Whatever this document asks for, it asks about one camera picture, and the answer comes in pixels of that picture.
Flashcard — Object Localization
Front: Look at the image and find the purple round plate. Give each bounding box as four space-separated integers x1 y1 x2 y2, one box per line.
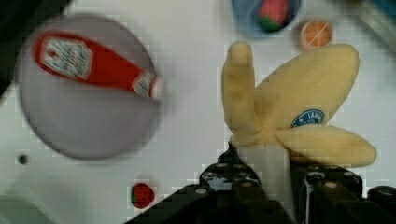
15 14 161 160

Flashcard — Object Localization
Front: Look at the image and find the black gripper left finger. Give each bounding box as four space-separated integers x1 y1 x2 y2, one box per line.
125 143 296 224

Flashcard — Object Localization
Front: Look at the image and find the red ketchup bottle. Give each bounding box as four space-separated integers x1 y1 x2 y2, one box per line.
32 31 165 100

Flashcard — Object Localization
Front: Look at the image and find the plush strawberry in bowl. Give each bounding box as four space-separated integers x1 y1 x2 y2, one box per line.
259 0 289 32

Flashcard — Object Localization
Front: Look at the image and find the blue bowl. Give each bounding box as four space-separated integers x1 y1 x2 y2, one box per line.
231 0 303 38

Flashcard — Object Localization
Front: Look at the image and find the orange slice toy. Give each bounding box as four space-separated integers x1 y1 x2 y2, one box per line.
300 20 332 50

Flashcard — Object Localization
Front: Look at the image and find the plush peeled banana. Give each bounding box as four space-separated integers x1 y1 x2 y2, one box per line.
221 40 378 200

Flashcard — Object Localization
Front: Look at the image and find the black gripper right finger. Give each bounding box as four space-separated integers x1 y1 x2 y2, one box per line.
290 164 396 224

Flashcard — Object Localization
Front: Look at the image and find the small red strawberry toy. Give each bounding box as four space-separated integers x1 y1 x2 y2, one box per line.
131 183 155 209

